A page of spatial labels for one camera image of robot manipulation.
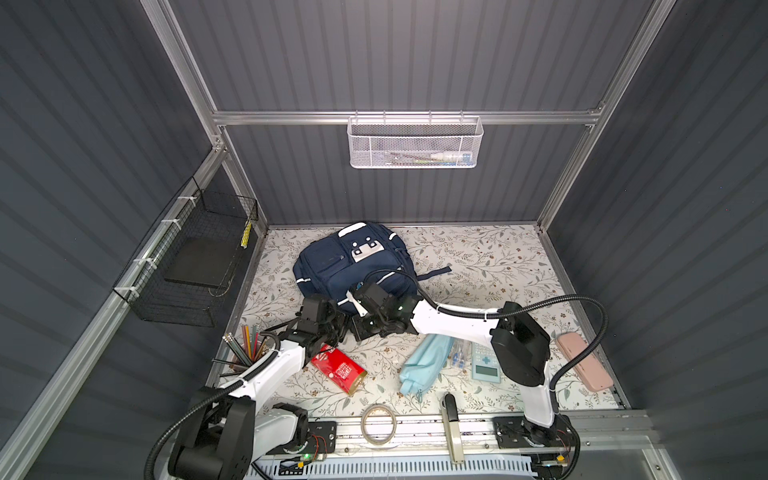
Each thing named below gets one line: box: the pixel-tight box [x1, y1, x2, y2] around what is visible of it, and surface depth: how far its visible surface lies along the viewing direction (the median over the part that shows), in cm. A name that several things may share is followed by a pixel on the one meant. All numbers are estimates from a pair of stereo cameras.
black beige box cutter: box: [441, 393, 465, 464], surface depth 73 cm
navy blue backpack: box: [293, 221, 452, 314], surface depth 101 cm
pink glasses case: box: [556, 332, 613, 392], surface depth 82 cm
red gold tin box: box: [311, 344, 368, 396], surface depth 85 cm
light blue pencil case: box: [400, 334, 455, 403], surface depth 80 cm
